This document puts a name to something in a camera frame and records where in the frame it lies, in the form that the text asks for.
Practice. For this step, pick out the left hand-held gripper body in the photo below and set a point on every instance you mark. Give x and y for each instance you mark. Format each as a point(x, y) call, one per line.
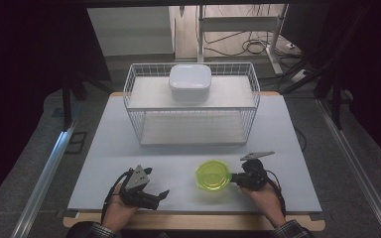
point(137, 188)

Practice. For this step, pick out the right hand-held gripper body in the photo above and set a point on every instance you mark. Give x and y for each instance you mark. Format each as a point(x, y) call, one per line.
point(253, 175)

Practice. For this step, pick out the yellow-green round bowl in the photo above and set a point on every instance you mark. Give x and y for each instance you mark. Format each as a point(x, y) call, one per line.
point(213, 175)

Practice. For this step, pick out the white lidded plastic container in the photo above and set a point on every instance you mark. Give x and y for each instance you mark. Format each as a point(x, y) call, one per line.
point(190, 81)

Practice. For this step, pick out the person's left hand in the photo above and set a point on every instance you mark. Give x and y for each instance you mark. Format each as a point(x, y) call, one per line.
point(119, 213)

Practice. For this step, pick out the person's right hand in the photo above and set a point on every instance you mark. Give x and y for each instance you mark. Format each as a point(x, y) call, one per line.
point(266, 203)

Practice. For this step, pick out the black metal stand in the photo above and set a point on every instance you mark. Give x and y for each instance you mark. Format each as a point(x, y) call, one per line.
point(335, 99)
point(66, 102)

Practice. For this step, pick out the white power strip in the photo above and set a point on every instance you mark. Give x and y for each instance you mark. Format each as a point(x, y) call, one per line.
point(300, 76)

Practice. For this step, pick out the black floor frame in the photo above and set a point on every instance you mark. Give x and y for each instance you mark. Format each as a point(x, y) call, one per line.
point(76, 142)

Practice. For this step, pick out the aluminium rail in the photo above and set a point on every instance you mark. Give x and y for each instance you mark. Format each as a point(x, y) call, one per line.
point(43, 185)
point(357, 165)

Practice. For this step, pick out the white metal desk frame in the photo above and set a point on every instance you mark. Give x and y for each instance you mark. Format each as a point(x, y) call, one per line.
point(238, 23)

